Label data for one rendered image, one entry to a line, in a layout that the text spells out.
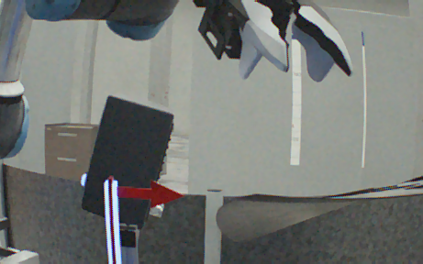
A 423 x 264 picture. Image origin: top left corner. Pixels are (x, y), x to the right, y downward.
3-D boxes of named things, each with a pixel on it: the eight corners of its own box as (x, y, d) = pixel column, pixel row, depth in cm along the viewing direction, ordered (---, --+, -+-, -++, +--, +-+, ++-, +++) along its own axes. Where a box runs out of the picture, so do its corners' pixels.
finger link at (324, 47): (352, 109, 73) (291, 49, 78) (371, 60, 70) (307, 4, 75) (334, 115, 71) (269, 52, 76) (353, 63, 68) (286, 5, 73)
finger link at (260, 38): (271, 115, 68) (253, 51, 75) (293, 58, 65) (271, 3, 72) (233, 108, 67) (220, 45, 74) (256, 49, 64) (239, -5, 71)
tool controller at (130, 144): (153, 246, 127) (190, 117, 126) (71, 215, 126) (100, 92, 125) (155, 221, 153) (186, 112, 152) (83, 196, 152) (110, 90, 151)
